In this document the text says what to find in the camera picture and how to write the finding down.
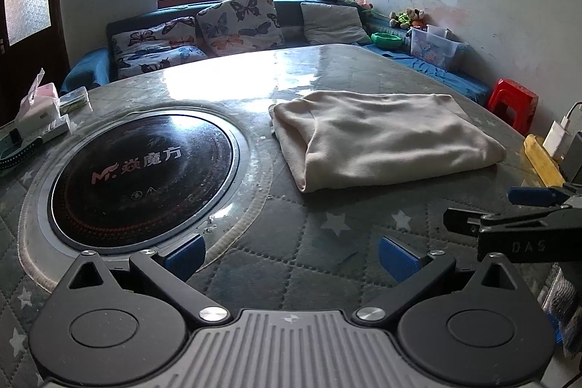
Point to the round black induction cooktop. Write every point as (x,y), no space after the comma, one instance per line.
(145,170)

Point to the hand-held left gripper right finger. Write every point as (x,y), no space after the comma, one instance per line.
(400,258)

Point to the cream knit garment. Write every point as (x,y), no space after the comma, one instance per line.
(386,133)

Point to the dark wooden door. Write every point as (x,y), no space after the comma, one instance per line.
(27,60)

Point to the grey device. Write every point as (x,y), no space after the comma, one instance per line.
(574,156)

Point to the small clear storage box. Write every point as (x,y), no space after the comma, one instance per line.
(437,31)

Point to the large clear storage box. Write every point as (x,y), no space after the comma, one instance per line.
(434,51)

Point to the pink plush toy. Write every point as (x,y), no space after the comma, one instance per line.
(361,1)

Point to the green plastic basin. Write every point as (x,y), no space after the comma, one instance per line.
(386,40)

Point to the red plastic stool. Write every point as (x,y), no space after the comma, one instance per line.
(511,101)

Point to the green white pack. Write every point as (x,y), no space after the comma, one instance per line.
(75,98)

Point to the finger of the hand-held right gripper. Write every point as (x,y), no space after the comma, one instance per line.
(532,196)
(463,219)

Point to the teal hair brush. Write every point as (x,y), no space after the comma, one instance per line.
(18,151)

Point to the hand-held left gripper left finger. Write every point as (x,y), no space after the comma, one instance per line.
(186,256)

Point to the brown teddy bear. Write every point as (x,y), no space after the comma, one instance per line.
(416,17)

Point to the pink white tissue box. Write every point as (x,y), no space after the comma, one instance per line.
(38,106)

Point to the blue sofa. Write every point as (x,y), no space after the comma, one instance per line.
(288,13)

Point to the grey pillow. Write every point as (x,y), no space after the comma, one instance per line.
(332,22)

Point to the large butterfly print pillow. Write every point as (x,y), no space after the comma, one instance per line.
(236,22)

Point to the yellow plastic object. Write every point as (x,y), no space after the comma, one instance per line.
(543,160)

